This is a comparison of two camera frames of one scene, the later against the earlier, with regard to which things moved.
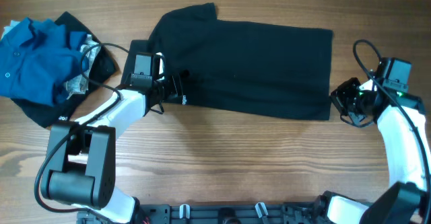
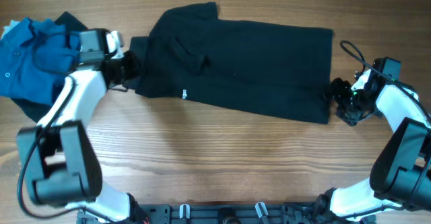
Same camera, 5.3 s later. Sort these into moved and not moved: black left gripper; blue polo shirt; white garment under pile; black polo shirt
Moved: black left gripper
Not moved: white garment under pile; blue polo shirt; black polo shirt
